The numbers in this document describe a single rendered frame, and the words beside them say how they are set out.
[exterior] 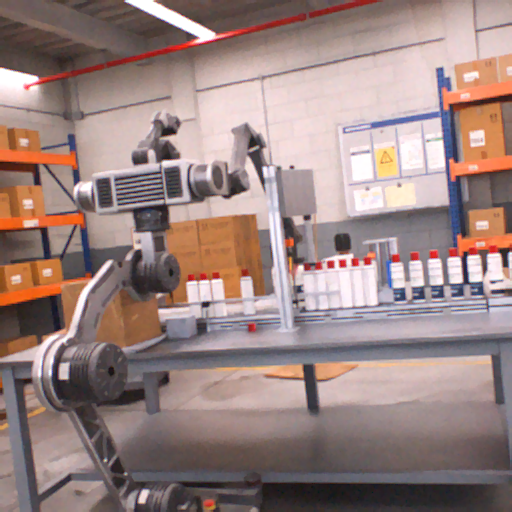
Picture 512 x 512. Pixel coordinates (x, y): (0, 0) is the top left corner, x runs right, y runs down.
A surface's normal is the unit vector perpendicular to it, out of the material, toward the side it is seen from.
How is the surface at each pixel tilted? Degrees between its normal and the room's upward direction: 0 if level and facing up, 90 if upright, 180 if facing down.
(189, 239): 90
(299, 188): 90
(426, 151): 90
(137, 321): 90
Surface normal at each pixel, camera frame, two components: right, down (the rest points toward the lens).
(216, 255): -0.30, 0.08
